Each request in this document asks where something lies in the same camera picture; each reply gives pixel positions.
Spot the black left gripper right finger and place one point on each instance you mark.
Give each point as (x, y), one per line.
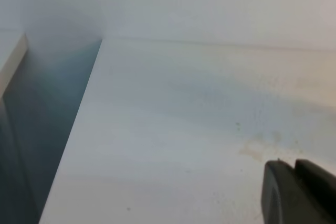
(320, 182)

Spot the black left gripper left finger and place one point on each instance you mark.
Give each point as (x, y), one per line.
(286, 199)

